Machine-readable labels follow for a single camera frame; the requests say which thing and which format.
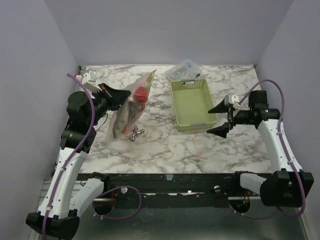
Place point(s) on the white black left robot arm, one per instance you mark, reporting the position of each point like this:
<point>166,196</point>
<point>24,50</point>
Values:
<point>59,214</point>

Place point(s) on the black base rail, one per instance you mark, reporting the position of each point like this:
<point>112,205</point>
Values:
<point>163,191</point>

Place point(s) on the clear plastic organizer box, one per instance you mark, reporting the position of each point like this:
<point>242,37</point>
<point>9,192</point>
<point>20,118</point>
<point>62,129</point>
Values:
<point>183,71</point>

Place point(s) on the green perforated plastic basket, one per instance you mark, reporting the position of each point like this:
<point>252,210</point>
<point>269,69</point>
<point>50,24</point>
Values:
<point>191,102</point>

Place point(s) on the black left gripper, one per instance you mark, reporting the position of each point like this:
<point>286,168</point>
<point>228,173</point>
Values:
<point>116,97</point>

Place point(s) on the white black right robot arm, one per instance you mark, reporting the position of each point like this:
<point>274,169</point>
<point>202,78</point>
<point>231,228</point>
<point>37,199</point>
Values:
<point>289,184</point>

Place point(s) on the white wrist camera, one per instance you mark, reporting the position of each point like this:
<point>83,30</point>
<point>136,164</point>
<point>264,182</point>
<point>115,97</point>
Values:
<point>89,80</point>
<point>232,101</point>

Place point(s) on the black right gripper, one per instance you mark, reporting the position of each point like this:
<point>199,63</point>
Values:
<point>231,118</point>

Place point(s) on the chrome metal faucet piece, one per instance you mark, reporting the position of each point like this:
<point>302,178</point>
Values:
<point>136,132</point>

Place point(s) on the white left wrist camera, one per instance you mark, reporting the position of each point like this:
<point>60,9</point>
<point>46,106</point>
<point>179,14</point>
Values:
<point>89,80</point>

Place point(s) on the clear zip top bag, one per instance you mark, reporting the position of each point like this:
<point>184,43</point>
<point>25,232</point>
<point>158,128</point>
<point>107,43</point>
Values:
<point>125,119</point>

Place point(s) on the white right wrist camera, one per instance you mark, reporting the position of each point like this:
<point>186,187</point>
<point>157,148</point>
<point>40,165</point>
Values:
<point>232,101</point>

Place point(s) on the red fake apple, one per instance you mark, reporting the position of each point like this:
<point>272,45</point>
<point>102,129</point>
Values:
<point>140,95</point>

